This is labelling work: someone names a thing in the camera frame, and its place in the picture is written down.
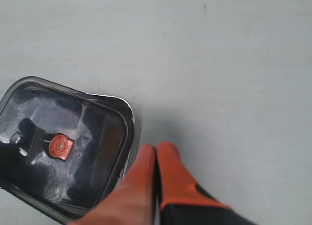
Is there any dark lid with orange seal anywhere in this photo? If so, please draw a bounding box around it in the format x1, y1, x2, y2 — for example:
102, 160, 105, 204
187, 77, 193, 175
0, 76, 129, 220

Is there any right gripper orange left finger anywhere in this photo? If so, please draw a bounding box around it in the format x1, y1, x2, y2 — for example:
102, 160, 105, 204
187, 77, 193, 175
71, 144, 156, 225

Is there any steel two-compartment lunch box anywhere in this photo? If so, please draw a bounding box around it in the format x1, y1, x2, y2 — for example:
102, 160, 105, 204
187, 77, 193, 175
0, 93, 136, 222

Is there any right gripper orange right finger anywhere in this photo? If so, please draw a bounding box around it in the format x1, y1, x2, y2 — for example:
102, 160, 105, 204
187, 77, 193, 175
157, 142, 252, 225

